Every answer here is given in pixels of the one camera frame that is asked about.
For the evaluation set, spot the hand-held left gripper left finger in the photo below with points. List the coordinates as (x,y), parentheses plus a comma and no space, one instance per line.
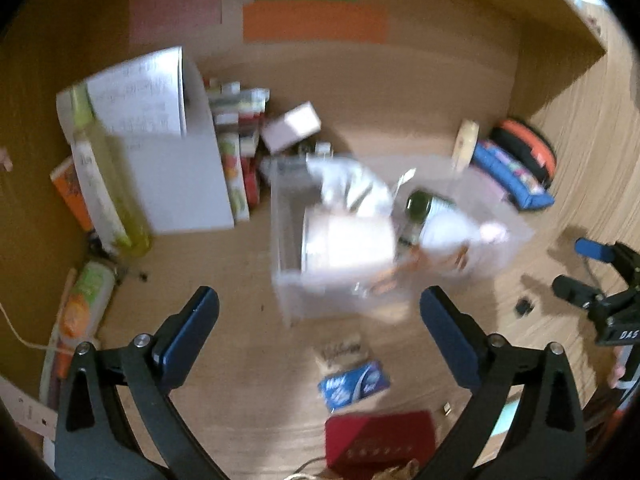
(190,342)

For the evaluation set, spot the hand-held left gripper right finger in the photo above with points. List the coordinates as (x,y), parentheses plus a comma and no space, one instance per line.
(447,345)

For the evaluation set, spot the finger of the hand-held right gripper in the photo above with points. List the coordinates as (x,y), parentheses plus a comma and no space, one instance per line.
(592,250)
(575,290)

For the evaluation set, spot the dark green bottle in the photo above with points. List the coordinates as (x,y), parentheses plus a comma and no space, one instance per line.
(417,210)

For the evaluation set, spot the clear plastic storage box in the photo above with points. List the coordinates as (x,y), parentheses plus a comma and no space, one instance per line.
(320,290)

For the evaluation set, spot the white jar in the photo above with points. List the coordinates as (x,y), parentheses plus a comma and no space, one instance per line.
(345,245)

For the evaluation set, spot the clear plastic bag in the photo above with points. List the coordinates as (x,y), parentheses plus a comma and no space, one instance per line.
(345,185)

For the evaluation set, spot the wooden desktop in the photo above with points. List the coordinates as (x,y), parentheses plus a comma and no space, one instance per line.
(240,280)

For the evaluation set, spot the small black object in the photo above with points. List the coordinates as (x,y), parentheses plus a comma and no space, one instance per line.
(525,306)

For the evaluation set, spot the mint green tube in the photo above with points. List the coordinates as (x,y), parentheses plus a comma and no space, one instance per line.
(509,416)

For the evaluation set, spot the blue wipes packet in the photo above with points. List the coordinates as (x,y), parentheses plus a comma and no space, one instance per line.
(355,385)

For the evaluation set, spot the blue patchwork pouch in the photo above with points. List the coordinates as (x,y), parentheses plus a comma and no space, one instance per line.
(510,177)

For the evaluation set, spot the green orange tube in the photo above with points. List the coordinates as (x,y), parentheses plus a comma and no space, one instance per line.
(85,305)

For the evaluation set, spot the red box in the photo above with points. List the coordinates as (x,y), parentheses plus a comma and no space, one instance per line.
(380,440)

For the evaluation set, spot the black orange zip case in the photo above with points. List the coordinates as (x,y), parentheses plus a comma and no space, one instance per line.
(530,147)

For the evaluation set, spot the cream squeeze tube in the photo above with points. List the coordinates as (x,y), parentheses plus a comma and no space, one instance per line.
(466,142)

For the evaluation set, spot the white paper file holder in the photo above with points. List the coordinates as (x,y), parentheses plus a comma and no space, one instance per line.
(175,170)

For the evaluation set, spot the yellow green spray bottle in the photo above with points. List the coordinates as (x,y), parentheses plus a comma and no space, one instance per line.
(107,190)

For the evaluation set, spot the orange white tube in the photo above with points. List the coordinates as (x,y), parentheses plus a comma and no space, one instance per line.
(72,192)

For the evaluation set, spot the row of small boxes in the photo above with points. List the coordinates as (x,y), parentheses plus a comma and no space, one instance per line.
(237,150)

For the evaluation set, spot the small white box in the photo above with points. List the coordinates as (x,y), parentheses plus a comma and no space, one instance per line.
(290,127)

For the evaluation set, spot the pink paper note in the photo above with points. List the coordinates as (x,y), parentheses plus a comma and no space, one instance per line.
(175,17)

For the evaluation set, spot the orange paper note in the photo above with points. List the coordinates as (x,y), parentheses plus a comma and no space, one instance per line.
(315,22)

